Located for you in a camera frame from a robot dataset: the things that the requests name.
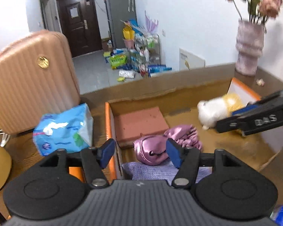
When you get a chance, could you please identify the yellow bucket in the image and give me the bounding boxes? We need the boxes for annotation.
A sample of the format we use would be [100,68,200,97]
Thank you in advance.
[122,26,135,40]

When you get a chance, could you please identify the grey interior door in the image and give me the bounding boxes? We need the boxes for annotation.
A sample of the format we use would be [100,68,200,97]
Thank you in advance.
[39,0,50,31]

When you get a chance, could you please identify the blue tissue pack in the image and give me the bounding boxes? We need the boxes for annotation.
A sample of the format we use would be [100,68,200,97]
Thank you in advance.
[33,103,94,156]

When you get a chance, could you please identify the green yellow bag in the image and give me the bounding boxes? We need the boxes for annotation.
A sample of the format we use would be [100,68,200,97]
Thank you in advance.
[108,55,128,70]

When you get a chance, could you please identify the blue flat packs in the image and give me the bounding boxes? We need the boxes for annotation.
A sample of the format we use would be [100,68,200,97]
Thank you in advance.
[147,65,172,77]

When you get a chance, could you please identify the purple drawstring pouch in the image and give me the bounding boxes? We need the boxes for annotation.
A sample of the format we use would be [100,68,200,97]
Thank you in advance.
[121,161,214,185]

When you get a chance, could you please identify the pink textured vase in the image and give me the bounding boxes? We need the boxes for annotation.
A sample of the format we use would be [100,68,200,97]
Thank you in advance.
[235,19,266,76]

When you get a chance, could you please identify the white packet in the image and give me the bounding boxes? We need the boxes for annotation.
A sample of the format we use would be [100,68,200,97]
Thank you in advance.
[118,69,135,82]

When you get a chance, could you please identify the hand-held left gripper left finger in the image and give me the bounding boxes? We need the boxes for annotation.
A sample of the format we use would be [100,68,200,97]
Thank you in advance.
[39,138,115,189]

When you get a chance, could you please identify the white plush toy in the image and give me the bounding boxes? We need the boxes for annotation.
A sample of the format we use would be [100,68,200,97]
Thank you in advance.
[197,97,231,130]

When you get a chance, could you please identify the wire storage rack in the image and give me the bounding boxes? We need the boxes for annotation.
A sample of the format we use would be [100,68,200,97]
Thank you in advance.
[130,33,161,77]

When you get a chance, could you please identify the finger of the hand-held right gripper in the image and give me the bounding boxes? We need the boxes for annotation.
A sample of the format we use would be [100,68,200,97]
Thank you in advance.
[231,85,283,116]
[216,116,249,133]

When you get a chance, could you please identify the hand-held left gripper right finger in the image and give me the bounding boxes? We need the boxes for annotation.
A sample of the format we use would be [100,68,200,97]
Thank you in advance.
[166,138,244,189]

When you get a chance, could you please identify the pink ribbed suitcase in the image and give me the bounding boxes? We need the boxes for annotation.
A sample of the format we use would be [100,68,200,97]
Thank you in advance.
[0,29,81,136]

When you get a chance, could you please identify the white cable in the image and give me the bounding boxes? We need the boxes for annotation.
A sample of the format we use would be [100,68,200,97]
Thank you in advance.
[0,129,11,147]

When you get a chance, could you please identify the pink satin pouch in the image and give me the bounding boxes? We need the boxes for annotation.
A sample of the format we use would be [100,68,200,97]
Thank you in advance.
[134,135,170,166]

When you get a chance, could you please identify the pink satin scrunchie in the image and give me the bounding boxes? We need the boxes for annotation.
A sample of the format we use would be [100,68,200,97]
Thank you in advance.
[164,124,203,150]

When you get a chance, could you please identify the red cardboard box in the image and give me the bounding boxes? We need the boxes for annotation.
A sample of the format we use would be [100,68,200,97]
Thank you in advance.
[81,62,283,184]

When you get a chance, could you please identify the dark brown entrance door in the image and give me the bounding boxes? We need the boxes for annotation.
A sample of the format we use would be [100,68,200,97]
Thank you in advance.
[56,0,103,58]

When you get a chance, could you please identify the orange rectangular sponge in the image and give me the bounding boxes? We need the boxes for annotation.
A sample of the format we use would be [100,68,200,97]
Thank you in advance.
[114,107,169,149]

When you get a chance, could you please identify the grey refrigerator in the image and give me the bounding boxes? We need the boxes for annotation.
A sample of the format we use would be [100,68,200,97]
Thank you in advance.
[103,0,138,50]

